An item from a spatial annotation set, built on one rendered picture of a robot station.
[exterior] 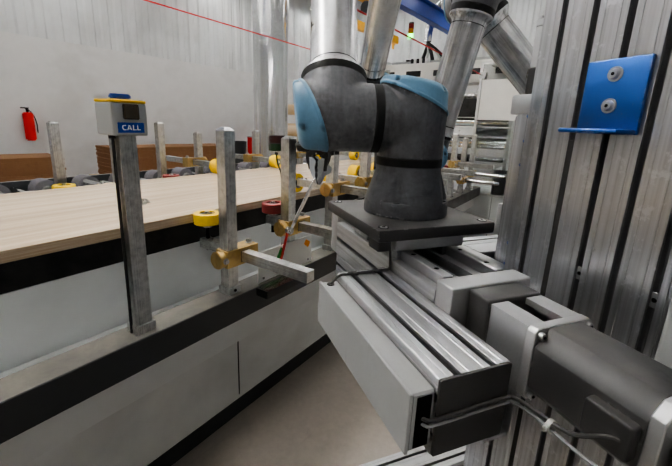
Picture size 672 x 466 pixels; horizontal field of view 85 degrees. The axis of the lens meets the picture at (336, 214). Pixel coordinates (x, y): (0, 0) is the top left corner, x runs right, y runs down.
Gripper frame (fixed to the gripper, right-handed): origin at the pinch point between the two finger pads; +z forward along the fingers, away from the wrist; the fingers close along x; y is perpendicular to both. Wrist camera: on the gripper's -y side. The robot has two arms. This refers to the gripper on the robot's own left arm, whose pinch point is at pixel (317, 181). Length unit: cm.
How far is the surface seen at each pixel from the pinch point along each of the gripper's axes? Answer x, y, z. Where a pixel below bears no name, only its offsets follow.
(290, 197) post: 6.0, -6.2, 5.5
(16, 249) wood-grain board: 27, -72, 11
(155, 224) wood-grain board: 27, -41, 12
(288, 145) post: 6.3, -7.1, -11.3
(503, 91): -4, 246, -50
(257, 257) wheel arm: -1.2, -27.8, 18.4
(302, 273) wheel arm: -17.4, -27.9, 18.8
